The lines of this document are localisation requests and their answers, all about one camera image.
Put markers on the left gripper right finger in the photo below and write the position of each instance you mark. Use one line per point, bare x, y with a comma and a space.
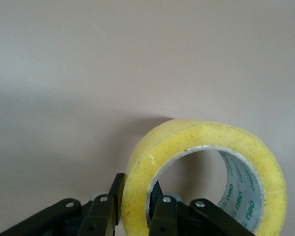
177, 218

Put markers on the yellow tape roll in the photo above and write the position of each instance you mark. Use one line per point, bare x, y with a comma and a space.
142, 177

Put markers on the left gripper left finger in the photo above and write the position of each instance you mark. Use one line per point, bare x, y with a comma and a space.
96, 216

